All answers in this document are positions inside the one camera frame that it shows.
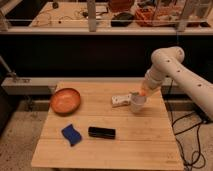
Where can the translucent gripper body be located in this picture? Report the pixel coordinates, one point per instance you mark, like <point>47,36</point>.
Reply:
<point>144,86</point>

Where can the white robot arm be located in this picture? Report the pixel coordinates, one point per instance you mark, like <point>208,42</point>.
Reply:
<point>167,62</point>

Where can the white ceramic cup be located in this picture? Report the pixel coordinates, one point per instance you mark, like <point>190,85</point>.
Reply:
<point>137,102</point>

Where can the white plastic object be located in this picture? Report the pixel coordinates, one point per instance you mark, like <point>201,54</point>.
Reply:
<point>120,100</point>

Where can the orange plastic crate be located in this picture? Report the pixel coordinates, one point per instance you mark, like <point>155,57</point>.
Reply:
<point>151,17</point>

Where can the black pouch on shelf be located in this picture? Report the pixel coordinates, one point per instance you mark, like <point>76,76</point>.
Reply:
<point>122,19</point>

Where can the black rectangular eraser block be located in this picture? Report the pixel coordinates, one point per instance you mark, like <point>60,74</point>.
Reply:
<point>102,132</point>

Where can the orange wooden bowl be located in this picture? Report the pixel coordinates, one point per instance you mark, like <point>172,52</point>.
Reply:
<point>65,101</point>

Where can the blue sponge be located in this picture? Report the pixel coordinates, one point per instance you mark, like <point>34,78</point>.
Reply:
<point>72,135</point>

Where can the white vertical post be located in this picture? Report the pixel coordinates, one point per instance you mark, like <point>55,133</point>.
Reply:
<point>91,7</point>

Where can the metal clamp bracket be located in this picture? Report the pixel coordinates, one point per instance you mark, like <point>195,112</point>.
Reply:
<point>12,74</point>

